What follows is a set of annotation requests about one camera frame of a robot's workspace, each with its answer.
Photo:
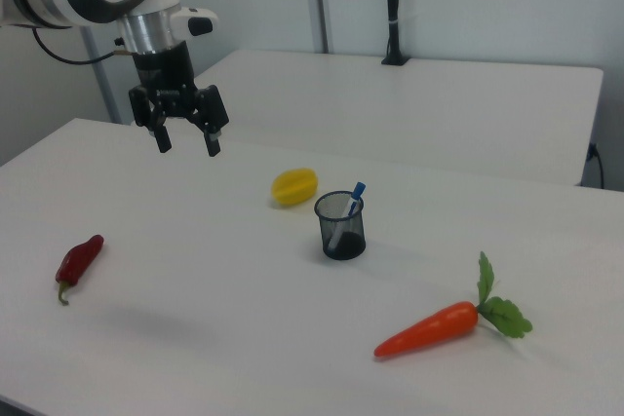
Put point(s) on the black mesh pen cup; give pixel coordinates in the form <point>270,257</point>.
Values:
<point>341,228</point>

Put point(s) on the white rear table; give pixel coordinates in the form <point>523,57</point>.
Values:
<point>414,109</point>

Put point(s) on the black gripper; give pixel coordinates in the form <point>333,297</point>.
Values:
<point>168,85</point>

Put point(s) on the orange toy carrot green leaves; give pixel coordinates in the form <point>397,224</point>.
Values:
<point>439,326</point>

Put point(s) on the yellow toy starfruit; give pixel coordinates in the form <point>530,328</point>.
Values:
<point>294,186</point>

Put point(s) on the white marker pen blue cap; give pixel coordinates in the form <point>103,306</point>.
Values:
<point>347,214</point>

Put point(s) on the black pole with base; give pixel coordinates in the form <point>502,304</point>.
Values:
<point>394,7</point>

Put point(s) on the red toy chili pepper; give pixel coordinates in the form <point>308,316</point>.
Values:
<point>78,260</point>

